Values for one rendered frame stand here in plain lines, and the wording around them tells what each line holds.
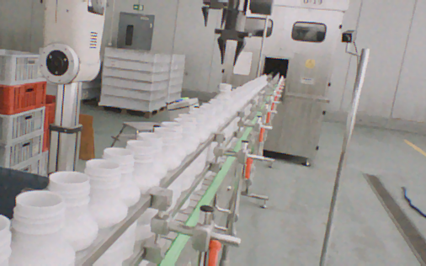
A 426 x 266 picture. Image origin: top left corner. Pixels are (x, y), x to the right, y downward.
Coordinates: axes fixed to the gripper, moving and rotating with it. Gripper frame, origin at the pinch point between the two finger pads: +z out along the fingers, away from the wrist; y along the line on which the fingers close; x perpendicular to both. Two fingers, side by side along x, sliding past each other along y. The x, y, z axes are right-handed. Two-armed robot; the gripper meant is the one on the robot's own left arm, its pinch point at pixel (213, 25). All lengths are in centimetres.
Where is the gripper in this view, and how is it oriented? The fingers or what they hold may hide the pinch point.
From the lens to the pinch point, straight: 176.3
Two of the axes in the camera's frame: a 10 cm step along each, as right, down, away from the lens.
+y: -9.5, -1.5, 2.7
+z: -1.1, 9.8, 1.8
